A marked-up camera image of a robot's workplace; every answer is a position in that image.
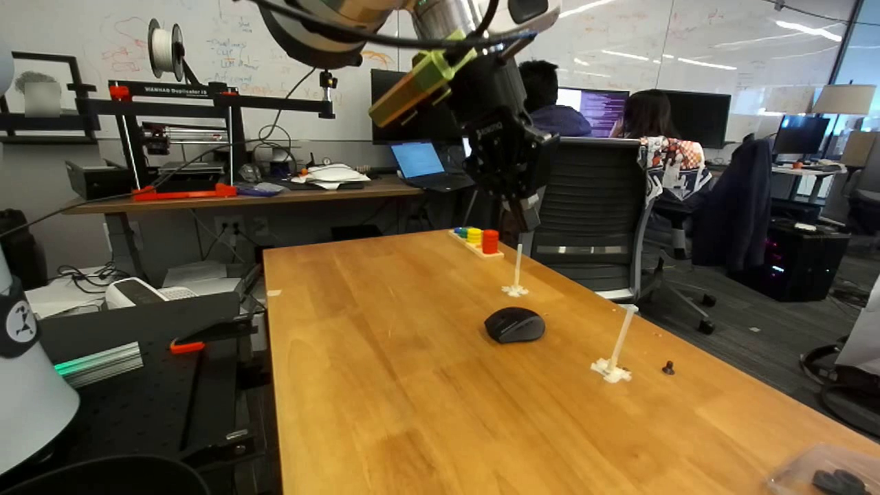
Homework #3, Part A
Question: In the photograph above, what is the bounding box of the person with long dark hair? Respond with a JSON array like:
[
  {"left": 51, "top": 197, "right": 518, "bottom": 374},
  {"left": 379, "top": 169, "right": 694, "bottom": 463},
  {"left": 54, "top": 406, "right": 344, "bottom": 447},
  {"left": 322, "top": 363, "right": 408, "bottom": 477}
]
[{"left": 608, "top": 88, "right": 682, "bottom": 140}]

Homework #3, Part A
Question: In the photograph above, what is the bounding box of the white objects pile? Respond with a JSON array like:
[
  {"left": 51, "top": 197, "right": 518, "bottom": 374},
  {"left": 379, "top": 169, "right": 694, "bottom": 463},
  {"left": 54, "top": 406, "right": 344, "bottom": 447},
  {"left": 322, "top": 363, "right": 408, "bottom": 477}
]
[{"left": 290, "top": 159, "right": 375, "bottom": 194}]

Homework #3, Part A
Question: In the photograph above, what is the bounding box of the white green tube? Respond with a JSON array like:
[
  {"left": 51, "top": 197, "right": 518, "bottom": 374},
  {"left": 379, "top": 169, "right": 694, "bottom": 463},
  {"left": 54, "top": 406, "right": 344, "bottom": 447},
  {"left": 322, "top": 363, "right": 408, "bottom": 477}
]
[{"left": 51, "top": 338, "right": 148, "bottom": 390}]

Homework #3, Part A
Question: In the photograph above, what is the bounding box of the open laptop blue screen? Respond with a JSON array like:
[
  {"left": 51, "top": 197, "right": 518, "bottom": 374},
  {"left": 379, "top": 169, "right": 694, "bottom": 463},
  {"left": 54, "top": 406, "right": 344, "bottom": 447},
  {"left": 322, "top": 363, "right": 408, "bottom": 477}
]
[{"left": 389, "top": 137, "right": 480, "bottom": 197}]

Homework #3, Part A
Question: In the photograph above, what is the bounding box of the yellow green wrist camera mount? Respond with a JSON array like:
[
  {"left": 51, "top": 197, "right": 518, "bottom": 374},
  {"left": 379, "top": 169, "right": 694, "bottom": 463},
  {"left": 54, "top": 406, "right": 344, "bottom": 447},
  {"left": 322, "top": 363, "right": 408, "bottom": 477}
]
[{"left": 370, "top": 51, "right": 483, "bottom": 132}]

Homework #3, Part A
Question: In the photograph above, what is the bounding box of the grey mesh office chair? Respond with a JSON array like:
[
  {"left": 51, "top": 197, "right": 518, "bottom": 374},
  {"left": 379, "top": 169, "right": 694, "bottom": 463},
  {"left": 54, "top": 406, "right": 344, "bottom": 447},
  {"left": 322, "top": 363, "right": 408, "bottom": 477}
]
[{"left": 529, "top": 136, "right": 722, "bottom": 338}]

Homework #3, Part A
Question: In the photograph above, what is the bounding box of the black computer mouse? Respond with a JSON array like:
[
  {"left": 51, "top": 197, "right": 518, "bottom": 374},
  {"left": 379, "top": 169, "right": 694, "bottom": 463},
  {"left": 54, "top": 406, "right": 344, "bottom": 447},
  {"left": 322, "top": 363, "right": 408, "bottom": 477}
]
[{"left": 483, "top": 305, "right": 550, "bottom": 348}]

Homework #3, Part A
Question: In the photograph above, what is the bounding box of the tall white plastic stand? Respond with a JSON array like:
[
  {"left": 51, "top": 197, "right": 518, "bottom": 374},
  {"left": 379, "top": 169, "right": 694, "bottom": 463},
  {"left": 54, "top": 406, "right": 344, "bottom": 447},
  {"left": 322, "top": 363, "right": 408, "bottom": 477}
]
[{"left": 590, "top": 302, "right": 643, "bottom": 388}]

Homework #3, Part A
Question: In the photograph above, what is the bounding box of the small dark monitor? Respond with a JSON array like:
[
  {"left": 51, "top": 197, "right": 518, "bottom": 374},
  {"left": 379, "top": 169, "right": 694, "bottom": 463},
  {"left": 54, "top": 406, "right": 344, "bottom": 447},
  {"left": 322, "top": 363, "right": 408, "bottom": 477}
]
[{"left": 774, "top": 114, "right": 833, "bottom": 157}]

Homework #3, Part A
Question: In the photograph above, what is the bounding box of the black computer tower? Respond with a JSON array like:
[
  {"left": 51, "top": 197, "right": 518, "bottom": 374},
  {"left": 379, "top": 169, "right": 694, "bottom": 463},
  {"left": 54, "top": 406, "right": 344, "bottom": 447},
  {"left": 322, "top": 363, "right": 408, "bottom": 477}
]
[{"left": 763, "top": 219, "right": 852, "bottom": 305}]

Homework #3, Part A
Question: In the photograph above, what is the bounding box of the person in blue shirt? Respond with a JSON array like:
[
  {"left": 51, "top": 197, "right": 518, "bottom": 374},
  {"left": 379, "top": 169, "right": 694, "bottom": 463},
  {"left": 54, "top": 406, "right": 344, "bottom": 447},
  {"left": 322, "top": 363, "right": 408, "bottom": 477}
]
[{"left": 516, "top": 59, "right": 595, "bottom": 140}]

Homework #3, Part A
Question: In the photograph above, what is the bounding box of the white filament spool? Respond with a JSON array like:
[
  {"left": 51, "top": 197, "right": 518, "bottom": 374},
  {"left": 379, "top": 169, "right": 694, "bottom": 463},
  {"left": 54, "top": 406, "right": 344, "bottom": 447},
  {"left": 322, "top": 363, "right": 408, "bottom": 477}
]
[{"left": 146, "top": 18, "right": 188, "bottom": 84}]

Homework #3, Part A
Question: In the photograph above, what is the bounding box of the wooden work desk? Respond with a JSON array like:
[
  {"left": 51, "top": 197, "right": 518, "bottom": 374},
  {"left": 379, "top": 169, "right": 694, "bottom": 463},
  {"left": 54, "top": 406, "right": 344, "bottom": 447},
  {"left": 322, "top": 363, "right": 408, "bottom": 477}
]
[{"left": 66, "top": 175, "right": 428, "bottom": 221}]

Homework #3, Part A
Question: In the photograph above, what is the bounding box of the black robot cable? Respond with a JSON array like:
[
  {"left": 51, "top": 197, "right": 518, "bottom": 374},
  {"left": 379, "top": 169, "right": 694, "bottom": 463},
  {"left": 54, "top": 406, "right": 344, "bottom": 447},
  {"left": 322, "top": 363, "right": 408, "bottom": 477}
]
[{"left": 252, "top": 0, "right": 564, "bottom": 56}]

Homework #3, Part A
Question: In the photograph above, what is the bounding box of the dark jacket on chair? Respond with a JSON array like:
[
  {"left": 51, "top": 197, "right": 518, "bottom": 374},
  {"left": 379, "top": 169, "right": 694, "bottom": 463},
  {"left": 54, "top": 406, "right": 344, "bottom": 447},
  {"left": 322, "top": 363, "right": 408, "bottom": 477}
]
[{"left": 689, "top": 131, "right": 780, "bottom": 275}]

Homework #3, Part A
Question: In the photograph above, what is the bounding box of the beige lamp shade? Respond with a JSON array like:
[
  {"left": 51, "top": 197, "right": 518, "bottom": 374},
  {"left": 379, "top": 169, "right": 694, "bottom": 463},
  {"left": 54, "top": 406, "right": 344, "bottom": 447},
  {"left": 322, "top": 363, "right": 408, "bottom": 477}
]
[{"left": 814, "top": 84, "right": 880, "bottom": 120}]

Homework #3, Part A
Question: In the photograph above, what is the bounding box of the black clamp orange handle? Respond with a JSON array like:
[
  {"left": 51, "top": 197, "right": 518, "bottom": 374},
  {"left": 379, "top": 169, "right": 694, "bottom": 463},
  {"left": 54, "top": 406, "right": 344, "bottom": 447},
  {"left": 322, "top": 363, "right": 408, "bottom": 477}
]
[{"left": 169, "top": 315, "right": 263, "bottom": 454}]

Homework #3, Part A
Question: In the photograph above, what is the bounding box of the mouse in clear packaging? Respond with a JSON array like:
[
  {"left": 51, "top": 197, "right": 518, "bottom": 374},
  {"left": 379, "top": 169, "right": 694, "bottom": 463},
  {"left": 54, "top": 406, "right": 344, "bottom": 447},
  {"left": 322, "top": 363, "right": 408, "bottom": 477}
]
[{"left": 763, "top": 447, "right": 880, "bottom": 495}]

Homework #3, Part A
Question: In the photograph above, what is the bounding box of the black red 3D printer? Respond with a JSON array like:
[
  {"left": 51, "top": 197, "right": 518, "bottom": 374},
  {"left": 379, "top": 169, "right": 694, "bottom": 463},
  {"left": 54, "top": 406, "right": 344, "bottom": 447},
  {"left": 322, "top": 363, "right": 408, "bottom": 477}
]
[{"left": 82, "top": 76, "right": 340, "bottom": 205}]

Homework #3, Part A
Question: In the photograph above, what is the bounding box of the framed portrait picture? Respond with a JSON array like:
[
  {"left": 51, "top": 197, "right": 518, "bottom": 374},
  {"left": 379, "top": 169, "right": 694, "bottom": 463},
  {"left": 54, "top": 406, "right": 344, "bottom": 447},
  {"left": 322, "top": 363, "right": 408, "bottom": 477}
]
[{"left": 0, "top": 51, "right": 85, "bottom": 144}]

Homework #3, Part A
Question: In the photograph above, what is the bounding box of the floral cloth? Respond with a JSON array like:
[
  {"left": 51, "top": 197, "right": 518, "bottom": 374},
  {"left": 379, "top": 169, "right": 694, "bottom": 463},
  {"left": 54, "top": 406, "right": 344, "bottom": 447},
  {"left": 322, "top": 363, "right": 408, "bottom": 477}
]
[{"left": 637, "top": 136, "right": 714, "bottom": 208}]

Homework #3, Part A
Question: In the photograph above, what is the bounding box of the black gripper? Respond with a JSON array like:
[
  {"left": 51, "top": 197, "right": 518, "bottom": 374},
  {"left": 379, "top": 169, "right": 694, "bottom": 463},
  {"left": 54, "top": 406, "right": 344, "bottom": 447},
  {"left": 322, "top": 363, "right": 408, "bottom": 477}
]
[{"left": 445, "top": 52, "right": 560, "bottom": 202}]

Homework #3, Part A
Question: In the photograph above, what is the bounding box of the white cone-shaped base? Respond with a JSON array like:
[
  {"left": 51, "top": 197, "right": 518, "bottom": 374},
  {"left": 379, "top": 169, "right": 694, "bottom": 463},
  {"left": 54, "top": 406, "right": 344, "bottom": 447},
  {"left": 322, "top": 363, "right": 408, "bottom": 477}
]
[{"left": 0, "top": 245, "right": 82, "bottom": 480}]

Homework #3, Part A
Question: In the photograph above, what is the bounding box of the monitor with purple screen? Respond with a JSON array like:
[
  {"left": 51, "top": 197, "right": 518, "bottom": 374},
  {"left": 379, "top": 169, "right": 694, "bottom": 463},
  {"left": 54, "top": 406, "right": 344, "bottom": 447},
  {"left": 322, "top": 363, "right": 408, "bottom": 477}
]
[{"left": 560, "top": 87, "right": 637, "bottom": 140}]

